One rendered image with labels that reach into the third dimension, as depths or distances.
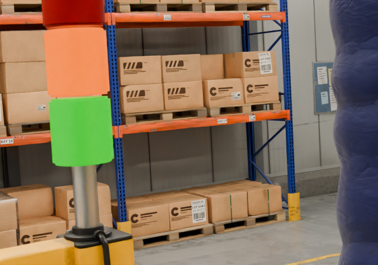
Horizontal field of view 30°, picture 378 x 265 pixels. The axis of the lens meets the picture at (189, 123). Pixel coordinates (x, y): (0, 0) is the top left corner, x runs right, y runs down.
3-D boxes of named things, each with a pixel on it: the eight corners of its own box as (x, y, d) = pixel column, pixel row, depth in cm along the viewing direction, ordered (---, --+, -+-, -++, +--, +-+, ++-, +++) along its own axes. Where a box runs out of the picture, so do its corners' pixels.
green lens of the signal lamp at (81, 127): (67, 168, 54) (63, 99, 54) (43, 163, 58) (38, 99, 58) (125, 161, 57) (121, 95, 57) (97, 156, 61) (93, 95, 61)
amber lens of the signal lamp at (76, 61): (63, 97, 54) (58, 27, 54) (38, 97, 58) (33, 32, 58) (120, 93, 57) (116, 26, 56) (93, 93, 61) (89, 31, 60)
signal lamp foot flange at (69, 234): (76, 243, 55) (76, 233, 55) (57, 236, 59) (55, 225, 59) (120, 235, 58) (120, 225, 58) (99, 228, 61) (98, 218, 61)
